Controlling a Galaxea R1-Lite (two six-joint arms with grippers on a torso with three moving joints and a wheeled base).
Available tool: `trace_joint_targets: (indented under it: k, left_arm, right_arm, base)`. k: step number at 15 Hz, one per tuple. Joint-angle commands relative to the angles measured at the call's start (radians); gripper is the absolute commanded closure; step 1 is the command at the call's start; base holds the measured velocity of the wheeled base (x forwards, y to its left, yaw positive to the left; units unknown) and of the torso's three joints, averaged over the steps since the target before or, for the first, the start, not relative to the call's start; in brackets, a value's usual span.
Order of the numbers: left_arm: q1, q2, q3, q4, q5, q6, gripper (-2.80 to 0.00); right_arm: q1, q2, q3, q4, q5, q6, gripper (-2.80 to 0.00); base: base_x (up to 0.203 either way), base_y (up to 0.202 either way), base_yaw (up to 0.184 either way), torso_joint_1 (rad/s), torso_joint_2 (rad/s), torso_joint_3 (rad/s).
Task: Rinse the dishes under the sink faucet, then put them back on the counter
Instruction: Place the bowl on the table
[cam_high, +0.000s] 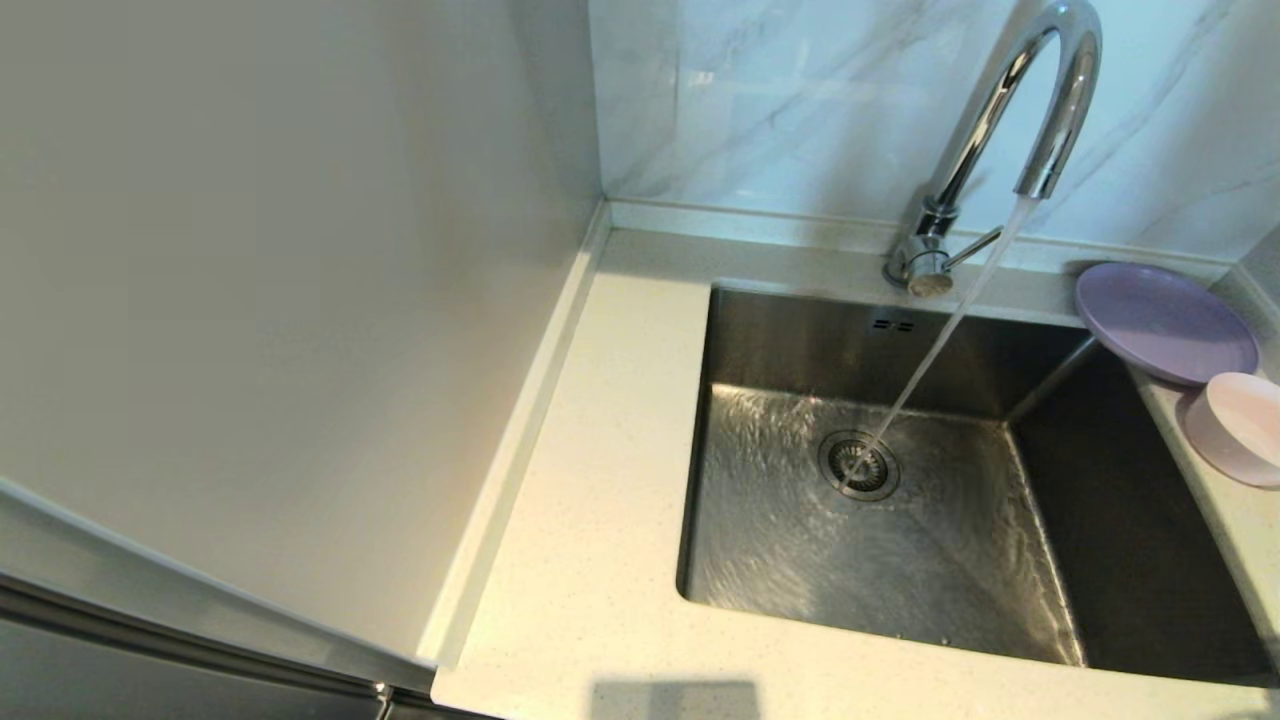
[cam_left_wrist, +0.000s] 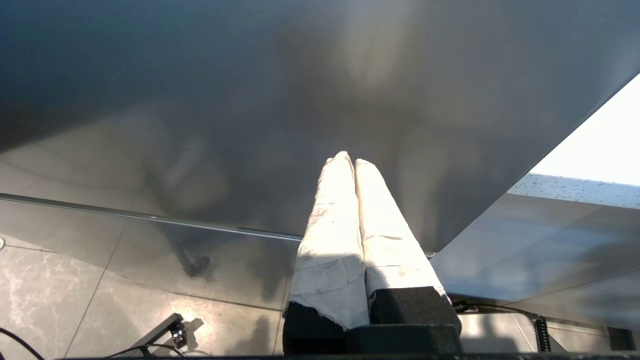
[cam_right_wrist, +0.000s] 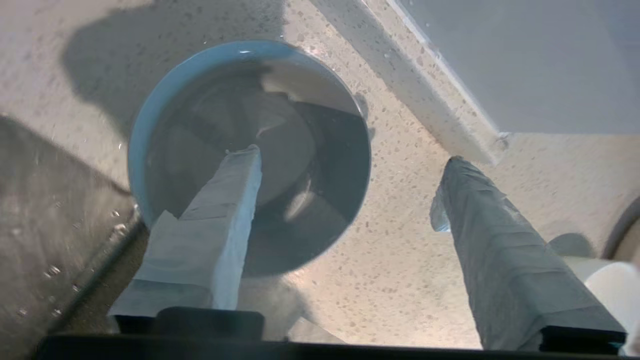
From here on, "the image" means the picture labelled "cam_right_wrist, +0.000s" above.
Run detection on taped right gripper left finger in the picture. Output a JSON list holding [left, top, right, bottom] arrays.
[[107, 144, 264, 321]]

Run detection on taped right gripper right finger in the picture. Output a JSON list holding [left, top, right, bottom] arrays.
[[429, 156, 627, 352]]

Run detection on grey-blue plastic bowl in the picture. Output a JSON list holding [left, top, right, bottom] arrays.
[[127, 40, 372, 279]]

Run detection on stainless steel sink basin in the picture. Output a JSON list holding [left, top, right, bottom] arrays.
[[0, 115, 149, 360]]

